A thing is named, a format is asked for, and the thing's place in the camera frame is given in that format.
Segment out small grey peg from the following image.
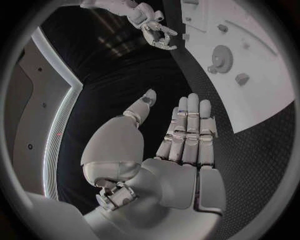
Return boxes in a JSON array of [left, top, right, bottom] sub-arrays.
[[206, 64, 220, 75]]

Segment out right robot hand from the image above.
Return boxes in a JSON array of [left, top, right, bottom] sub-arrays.
[[140, 20, 179, 51]]

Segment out grey gear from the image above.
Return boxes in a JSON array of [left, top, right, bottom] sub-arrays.
[[211, 44, 235, 73]]

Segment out white task board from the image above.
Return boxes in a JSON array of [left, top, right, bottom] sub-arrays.
[[180, 0, 297, 135]]

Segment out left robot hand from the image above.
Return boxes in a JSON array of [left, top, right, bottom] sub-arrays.
[[80, 88, 228, 240]]

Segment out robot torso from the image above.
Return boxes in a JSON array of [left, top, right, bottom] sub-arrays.
[[4, 26, 85, 201]]

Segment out grey block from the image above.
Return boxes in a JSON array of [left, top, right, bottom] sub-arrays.
[[234, 73, 250, 86]]

